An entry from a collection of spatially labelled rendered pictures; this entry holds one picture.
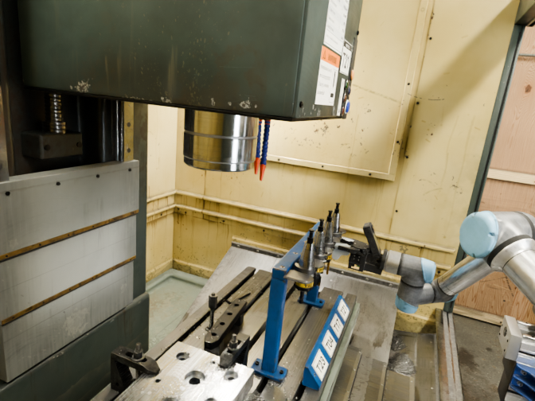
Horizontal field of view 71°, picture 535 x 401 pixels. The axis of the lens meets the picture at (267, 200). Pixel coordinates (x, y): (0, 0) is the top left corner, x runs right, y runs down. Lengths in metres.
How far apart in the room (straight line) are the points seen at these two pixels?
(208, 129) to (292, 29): 0.25
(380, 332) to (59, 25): 1.53
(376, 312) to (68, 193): 1.32
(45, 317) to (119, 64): 0.72
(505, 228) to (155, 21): 0.90
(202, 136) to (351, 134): 1.09
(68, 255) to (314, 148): 1.13
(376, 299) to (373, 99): 0.89
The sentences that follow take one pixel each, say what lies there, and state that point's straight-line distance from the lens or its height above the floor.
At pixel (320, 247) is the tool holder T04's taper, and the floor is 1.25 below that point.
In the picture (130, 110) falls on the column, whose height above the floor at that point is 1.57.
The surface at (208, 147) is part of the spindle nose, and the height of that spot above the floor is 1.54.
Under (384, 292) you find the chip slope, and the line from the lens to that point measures 1.89.
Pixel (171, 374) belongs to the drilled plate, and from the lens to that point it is 1.03.
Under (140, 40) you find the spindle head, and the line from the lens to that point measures 0.81.
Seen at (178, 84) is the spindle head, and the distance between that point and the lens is 0.75.
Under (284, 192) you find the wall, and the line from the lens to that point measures 1.89.
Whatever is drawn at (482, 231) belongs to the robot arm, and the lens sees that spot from 1.07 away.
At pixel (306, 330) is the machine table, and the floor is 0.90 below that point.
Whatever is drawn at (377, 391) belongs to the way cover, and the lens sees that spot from 1.48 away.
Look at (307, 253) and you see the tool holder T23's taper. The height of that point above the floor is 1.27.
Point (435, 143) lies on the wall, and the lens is 1.75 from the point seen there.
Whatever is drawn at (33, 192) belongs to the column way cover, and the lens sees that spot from 1.06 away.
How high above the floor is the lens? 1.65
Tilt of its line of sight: 15 degrees down
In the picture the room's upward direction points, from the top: 6 degrees clockwise
